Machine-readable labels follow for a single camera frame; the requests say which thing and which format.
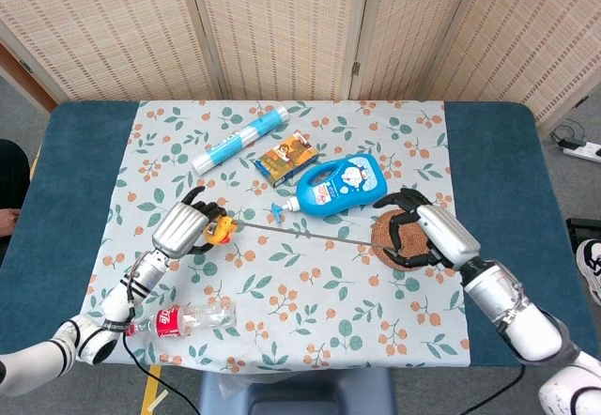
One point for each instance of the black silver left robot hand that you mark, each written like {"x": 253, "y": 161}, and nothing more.
{"x": 180, "y": 229}

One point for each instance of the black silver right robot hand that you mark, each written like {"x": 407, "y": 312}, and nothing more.
{"x": 446, "y": 236}

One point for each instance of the yellow tape measure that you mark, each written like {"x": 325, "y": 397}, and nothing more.
{"x": 220, "y": 234}

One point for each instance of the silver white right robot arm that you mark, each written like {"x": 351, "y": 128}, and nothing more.
{"x": 530, "y": 321}

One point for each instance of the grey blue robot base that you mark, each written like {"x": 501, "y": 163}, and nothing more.
{"x": 300, "y": 396}

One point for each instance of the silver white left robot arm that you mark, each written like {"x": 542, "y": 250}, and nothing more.
{"x": 145, "y": 274}

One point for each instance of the round woven rattan coaster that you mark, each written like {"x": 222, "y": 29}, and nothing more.
{"x": 413, "y": 241}

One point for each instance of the dark blue table cover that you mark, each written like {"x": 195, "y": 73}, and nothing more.
{"x": 493, "y": 175}

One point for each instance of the clear plastic cola bottle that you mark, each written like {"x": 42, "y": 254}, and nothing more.
{"x": 202, "y": 316}

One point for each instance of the blue white plastic film roll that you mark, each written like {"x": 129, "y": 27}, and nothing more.
{"x": 235, "y": 140}

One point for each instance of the blue pump detergent bottle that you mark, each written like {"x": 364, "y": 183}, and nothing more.
{"x": 338, "y": 185}

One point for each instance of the blue orange cardboard box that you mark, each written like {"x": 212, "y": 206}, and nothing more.
{"x": 286, "y": 159}

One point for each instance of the floral print tablecloth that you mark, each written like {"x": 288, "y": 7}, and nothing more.
{"x": 300, "y": 293}

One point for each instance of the black box on floor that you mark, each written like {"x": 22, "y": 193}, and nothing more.
{"x": 584, "y": 228}

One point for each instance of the black white sneaker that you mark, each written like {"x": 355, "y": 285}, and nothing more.
{"x": 592, "y": 265}

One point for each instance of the white power strip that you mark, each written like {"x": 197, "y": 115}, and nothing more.
{"x": 587, "y": 151}

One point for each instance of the person in dark clothing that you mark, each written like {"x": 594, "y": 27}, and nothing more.
{"x": 11, "y": 175}

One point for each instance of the woven folding screen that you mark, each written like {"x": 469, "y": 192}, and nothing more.
{"x": 282, "y": 35}

